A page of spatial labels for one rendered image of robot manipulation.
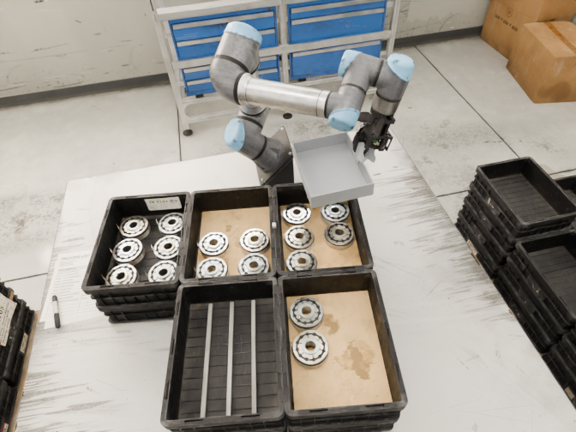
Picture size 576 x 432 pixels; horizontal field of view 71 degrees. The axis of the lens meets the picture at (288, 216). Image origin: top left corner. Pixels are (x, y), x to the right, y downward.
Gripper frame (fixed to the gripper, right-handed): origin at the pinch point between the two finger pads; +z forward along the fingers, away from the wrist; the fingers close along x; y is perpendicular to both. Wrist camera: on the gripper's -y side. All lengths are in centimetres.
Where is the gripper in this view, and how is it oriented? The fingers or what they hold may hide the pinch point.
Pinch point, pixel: (359, 159)
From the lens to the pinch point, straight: 136.2
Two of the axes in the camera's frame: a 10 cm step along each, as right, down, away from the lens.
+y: 2.7, 7.1, -6.5
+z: -1.9, 7.0, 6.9
